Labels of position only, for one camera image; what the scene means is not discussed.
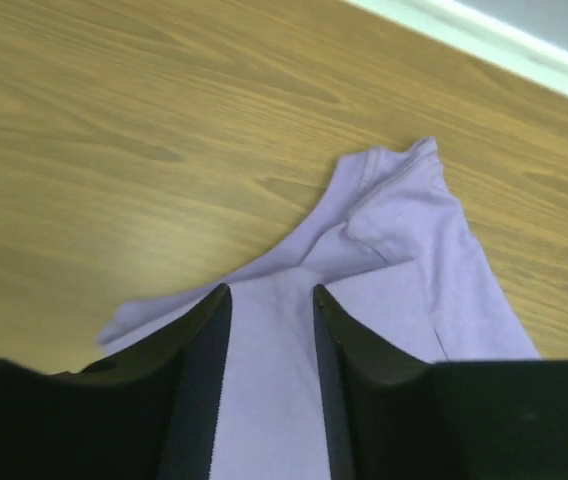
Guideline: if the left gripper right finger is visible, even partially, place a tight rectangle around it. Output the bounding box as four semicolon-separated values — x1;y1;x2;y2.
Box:
313;285;442;479

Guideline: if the purple t shirt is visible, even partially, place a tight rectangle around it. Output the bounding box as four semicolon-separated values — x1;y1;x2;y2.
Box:
95;136;543;480

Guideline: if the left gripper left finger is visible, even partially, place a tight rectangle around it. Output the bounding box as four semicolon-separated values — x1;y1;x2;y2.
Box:
43;284;232;479

